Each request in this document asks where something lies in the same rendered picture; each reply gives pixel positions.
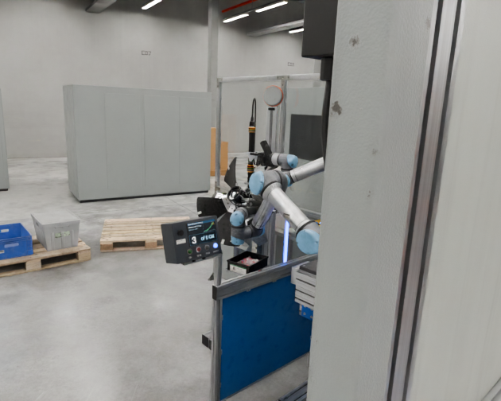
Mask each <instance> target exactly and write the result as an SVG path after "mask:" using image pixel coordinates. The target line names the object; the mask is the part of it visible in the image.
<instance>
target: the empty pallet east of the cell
mask: <svg viewBox="0 0 501 401"><path fill-rule="evenodd" d="M187 219H190V218H189V216H179V217H154V218H130V219H107V220H105V221H104V225H103V231H102V235H101V239H100V252H112V251H137V250H155V249H164V245H161V246H158V245H157V240H162V234H161V224H165V223H170V222H174V221H179V220H187ZM128 241H145V246H144V247H116V248H114V247H113V242H128Z"/></svg>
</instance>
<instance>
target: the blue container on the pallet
mask: <svg viewBox="0 0 501 401"><path fill-rule="evenodd" d="M3 229H9V231H8V232H2V230H3ZM32 254H33V241H32V235H31V233H30V232H29V231H28V230H27V228H26V227H25V226H24V225H23V224H22V223H13V224H1V225H0V260H3V259H12V258H17V257H22V256H27V255H32Z"/></svg>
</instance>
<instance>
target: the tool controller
mask: <svg viewBox="0 0 501 401"><path fill-rule="evenodd" d="M161 234H162V239H163V245H164V251H165V261H166V263H173V264H180V263H186V262H189V261H193V262H195V261H196V259H201V258H202V259H206V258H205V257H208V256H211V255H217V254H219V253H222V251H221V244H220V238H219V228H218V222H217V216H202V217H197V218H192V219H187V220H179V221H174V222H170V223H165V224H161ZM195 234H198V240H199V244H197V245H194V246H190V242H189V236H191V235H195ZM213 243H217V244H218V247H217V248H214V247H213ZM205 245H209V250H205V248H204V247H205ZM197 247H200V248H201V251H200V252H197V251H196V248H197ZM188 249H192V254H191V255H189V254H188V252H187V250H188Z"/></svg>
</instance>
